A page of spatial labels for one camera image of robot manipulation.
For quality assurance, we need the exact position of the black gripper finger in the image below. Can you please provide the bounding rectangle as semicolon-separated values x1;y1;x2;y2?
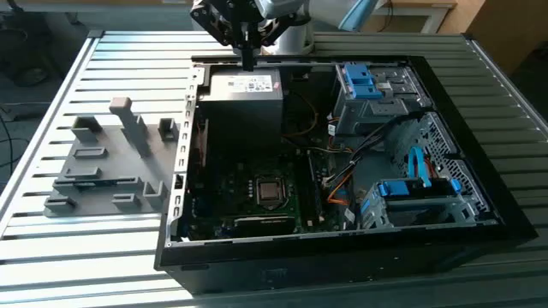
248;17;297;71
190;3;249;71

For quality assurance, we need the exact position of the green RAM stick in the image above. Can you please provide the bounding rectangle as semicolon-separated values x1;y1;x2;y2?
53;178;142;189

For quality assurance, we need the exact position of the black RAM slot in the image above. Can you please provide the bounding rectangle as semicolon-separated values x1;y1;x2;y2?
297;149;314;225

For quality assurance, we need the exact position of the grey power supply unit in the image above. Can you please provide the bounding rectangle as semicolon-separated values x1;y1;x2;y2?
197;69;285;142

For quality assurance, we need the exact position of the blue plastic disk carrier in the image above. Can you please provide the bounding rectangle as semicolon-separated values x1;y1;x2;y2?
341;64;382;99

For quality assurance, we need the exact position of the grey metal drive cage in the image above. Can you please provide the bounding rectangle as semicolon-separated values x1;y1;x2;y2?
332;62;433;137

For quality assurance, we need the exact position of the white framed wooden desk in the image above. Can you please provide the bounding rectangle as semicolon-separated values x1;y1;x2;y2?
366;0;457;35

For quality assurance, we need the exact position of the black wheeled cart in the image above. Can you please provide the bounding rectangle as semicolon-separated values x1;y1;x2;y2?
0;11;56;88

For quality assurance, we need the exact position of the silver CPU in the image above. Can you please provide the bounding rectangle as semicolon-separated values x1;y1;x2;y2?
258;182;281;199

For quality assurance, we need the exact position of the grey parts rack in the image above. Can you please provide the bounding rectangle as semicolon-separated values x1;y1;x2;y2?
41;97;181;218

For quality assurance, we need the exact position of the green motherboard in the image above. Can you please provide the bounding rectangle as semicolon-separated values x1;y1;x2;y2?
188;147;358;241

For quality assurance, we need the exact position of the CPU socket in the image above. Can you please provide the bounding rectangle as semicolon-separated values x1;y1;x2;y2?
253;174;288;210

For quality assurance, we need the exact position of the brown wooden cabinet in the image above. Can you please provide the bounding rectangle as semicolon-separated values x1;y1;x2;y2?
438;0;548;76

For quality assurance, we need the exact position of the hard disk in blue carrier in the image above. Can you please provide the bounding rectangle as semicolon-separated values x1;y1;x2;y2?
378;179;462;197

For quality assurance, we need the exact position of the black graphics card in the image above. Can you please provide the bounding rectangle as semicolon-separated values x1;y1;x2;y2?
233;214;297;239

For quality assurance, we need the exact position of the grey metal disk bay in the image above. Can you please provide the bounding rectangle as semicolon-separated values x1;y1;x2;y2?
357;178;489;229

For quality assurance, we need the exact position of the black open PC case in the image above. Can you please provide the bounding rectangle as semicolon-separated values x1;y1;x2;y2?
153;55;540;295

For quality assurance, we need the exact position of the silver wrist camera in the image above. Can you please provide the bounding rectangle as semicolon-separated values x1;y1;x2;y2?
250;0;300;19

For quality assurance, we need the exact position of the thin orange wire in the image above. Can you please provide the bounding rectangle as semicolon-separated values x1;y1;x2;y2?
281;91;320;138

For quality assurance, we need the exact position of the black cable bundle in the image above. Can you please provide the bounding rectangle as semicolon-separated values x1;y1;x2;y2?
332;114;410;189

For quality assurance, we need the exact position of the orange wire bundle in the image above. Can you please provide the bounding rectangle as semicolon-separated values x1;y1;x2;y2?
326;172;357;206

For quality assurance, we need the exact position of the blue data wire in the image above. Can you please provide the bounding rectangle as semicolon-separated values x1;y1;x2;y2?
408;146;432;189

